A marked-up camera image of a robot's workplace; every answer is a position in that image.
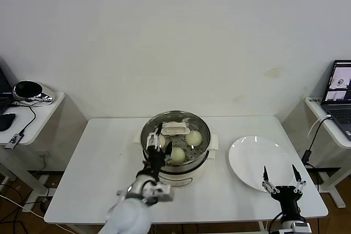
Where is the grey open laptop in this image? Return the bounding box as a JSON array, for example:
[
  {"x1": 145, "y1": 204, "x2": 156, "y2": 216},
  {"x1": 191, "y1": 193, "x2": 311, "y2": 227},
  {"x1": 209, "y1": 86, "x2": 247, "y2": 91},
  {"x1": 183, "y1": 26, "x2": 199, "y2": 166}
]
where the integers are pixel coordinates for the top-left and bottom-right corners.
[{"x1": 321, "y1": 59, "x2": 351, "y2": 141}]

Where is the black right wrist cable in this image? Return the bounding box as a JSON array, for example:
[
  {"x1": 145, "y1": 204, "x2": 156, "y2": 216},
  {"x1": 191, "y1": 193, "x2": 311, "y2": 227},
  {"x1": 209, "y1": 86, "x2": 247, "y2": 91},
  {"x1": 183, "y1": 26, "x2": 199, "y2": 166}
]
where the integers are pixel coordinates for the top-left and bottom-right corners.
[{"x1": 267, "y1": 212, "x2": 283, "y2": 234}]

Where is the white side table with label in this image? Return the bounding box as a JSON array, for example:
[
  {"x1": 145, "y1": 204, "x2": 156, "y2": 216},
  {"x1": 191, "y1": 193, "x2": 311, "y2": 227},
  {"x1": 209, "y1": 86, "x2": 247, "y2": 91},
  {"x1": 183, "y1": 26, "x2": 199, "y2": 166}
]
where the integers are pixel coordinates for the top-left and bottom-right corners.
[{"x1": 282, "y1": 96, "x2": 351, "y2": 209}]

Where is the white laptop cable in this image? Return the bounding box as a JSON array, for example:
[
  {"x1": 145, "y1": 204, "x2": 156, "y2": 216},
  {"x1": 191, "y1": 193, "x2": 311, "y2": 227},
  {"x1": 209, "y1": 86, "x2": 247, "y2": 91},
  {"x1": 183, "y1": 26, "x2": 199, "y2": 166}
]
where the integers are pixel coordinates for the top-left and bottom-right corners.
[{"x1": 308, "y1": 115, "x2": 332, "y2": 139}]

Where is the dark monitor screen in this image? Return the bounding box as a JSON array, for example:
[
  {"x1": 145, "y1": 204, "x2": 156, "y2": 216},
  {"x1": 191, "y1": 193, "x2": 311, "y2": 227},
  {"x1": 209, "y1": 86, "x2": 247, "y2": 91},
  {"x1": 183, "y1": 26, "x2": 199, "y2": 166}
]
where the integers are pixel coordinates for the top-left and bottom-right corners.
[{"x1": 0, "y1": 64, "x2": 17, "y2": 116}]

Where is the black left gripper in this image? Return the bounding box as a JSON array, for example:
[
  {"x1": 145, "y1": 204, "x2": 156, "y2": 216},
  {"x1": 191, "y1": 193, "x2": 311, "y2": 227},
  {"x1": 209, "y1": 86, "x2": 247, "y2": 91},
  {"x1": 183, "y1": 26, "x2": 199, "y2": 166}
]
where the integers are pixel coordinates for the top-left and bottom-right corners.
[{"x1": 142, "y1": 125, "x2": 173, "y2": 180}]

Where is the white side table with headset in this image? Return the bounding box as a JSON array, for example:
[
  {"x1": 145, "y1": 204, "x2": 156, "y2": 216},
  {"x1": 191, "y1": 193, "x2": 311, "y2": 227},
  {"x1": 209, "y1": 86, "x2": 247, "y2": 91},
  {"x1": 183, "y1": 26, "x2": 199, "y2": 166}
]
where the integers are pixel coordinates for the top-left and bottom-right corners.
[{"x1": 0, "y1": 90, "x2": 88, "y2": 213}]

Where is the black cable with adapter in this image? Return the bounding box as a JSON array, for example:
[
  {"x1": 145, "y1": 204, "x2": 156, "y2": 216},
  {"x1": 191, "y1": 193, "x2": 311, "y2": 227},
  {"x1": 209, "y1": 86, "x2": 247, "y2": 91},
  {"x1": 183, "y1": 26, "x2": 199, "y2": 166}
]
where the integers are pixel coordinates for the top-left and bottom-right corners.
[{"x1": 301, "y1": 117, "x2": 334, "y2": 169}]

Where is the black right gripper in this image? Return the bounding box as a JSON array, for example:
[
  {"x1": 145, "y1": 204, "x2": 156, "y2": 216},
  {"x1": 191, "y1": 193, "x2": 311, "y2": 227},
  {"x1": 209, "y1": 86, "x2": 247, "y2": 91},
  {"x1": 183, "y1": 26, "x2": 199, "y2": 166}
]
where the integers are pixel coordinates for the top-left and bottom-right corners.
[{"x1": 261, "y1": 164, "x2": 307, "y2": 221}]

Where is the black computer mouse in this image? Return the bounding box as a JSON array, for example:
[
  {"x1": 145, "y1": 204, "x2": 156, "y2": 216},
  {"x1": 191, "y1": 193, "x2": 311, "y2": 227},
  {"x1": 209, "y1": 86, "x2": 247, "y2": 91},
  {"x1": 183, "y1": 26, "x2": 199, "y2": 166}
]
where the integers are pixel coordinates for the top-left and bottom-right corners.
[{"x1": 0, "y1": 112, "x2": 18, "y2": 132}]

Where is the steel steamer pot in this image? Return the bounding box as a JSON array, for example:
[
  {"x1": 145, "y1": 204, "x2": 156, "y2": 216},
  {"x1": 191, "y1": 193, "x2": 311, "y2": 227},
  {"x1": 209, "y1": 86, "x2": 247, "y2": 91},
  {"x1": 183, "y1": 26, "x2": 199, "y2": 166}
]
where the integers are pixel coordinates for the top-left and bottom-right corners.
[{"x1": 133, "y1": 131, "x2": 220, "y2": 188}]

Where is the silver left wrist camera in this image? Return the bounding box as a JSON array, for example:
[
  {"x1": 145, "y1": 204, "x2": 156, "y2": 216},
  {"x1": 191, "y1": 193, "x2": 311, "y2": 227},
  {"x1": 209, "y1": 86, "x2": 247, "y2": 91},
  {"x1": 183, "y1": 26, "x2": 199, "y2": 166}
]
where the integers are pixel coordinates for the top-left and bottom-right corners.
[{"x1": 148, "y1": 181, "x2": 176, "y2": 203}]

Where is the steel perforated steamer basket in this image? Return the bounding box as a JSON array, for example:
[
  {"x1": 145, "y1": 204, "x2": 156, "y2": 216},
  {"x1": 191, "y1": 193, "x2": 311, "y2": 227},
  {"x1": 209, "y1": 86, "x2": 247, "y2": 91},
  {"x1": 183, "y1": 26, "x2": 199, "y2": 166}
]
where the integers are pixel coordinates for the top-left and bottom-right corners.
[{"x1": 141, "y1": 110, "x2": 212, "y2": 172}]

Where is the white round plate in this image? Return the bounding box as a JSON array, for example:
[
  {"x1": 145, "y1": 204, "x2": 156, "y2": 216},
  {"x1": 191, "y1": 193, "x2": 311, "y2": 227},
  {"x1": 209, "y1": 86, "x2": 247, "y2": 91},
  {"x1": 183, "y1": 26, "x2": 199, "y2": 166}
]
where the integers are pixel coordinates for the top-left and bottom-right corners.
[{"x1": 229, "y1": 135, "x2": 296, "y2": 193}]

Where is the thin black hub cable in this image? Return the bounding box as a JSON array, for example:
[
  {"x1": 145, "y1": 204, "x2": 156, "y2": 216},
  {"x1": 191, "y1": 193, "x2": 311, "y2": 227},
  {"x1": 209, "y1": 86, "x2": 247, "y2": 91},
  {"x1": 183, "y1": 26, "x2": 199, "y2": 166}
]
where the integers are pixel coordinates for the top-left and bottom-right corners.
[{"x1": 12, "y1": 101, "x2": 38, "y2": 135}]

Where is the grey usb hub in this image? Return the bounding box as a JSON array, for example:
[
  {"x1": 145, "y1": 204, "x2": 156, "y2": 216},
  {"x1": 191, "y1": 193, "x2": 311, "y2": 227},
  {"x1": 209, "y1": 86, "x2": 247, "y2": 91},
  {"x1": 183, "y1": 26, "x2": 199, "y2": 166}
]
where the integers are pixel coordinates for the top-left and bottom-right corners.
[{"x1": 5, "y1": 132, "x2": 24, "y2": 150}]

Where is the chrome headset with black visor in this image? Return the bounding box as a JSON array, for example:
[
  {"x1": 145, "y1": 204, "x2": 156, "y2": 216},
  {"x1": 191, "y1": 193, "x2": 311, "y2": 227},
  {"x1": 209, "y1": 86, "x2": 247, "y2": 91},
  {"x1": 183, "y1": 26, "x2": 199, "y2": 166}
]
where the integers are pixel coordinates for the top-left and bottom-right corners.
[{"x1": 13, "y1": 79, "x2": 57, "y2": 107}]

